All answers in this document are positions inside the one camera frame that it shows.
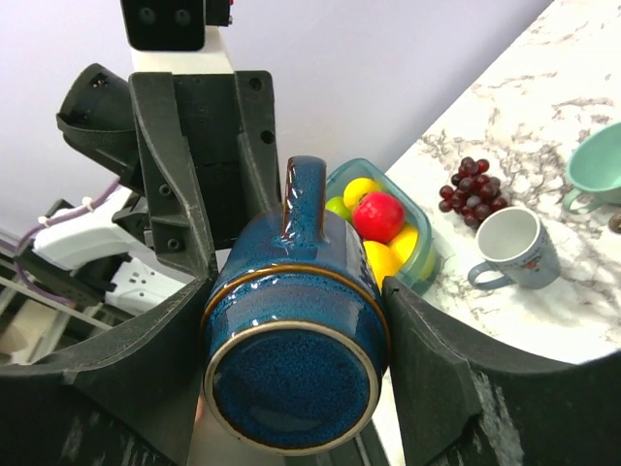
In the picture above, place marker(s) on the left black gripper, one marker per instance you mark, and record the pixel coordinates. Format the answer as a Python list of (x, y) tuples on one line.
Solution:
[(208, 154)]

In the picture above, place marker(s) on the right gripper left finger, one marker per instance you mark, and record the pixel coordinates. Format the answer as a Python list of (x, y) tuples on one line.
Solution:
[(125, 397)]

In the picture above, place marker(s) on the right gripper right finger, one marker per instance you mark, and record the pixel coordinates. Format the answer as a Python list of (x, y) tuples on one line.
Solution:
[(464, 398)]

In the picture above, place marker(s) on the grey blue mug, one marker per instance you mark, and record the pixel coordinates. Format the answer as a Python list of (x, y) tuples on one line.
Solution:
[(516, 249)]

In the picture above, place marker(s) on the dark blue mug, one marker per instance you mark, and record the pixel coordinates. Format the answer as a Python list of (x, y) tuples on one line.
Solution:
[(297, 341)]

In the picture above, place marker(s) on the teal green mug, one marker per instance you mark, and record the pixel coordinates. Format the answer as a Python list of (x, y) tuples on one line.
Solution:
[(594, 172)]

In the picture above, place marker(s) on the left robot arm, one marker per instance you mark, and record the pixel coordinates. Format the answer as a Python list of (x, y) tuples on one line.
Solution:
[(90, 254)]

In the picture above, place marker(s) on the green fruit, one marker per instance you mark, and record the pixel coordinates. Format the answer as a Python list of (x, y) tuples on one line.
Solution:
[(337, 205)]

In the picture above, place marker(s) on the yellow lemon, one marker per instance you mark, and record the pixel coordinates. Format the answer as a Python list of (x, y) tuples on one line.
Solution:
[(383, 261), (404, 243)]

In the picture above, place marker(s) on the clear blue fruit bin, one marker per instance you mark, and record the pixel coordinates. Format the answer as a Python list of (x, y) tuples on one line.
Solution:
[(423, 265)]

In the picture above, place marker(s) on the red apple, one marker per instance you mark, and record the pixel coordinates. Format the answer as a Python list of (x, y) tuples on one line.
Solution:
[(379, 217)]

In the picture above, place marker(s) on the loose red grape bunch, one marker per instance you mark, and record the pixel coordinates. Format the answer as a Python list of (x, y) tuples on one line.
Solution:
[(472, 193)]

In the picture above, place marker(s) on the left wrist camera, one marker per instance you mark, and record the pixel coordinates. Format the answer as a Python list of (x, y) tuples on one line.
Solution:
[(179, 37)]

